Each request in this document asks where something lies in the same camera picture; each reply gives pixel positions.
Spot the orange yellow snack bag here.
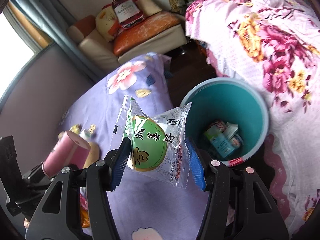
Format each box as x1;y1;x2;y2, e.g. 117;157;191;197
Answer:
80;194;90;228

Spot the pink paper cup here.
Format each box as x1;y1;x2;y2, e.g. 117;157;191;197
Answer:
42;131;91;178

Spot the orange sofa cushion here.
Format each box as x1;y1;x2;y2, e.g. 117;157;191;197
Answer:
113;11;181;56

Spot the beige small cushion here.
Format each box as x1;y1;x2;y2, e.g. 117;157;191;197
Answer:
135;0;162;17

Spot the pink floral quilt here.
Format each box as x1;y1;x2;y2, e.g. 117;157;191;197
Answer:
185;0;319;236

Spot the yellow plush pillow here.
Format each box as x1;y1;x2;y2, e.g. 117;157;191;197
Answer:
95;4;120;42

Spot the brown coconut shell bowl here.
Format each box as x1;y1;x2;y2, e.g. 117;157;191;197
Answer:
83;142;100;168

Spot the cream leather sofa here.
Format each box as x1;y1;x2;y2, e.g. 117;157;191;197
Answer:
66;0;188;72

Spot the grey window curtain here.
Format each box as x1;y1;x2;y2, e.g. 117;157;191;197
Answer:
11;0;105;83

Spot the blue milk carton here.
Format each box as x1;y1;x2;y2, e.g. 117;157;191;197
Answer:
204;120;243;158

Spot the clear plastic water bottle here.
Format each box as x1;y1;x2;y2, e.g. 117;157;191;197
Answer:
69;124;96;141

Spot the teal trash bin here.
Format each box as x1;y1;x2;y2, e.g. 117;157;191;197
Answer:
181;77;270;166

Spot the green clear pastry wrapper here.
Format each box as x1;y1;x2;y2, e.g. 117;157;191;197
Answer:
111;95;191;189

